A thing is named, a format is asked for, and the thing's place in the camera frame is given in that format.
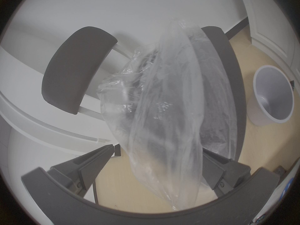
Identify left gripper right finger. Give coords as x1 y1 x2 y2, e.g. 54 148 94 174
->
202 148 252 197

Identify grey and white chair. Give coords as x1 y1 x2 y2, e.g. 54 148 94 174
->
42 26 247 163

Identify white wall cable duct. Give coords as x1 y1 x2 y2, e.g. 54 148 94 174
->
0 95 113 143

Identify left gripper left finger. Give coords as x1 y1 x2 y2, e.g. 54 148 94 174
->
50 144 115 197

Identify white trash bin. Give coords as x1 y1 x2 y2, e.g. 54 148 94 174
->
247 65 294 126

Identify clear plastic bag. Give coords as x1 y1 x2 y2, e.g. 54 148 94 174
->
97 18 236 211

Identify white wardrobe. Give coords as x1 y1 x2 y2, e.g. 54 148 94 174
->
234 0 300 79

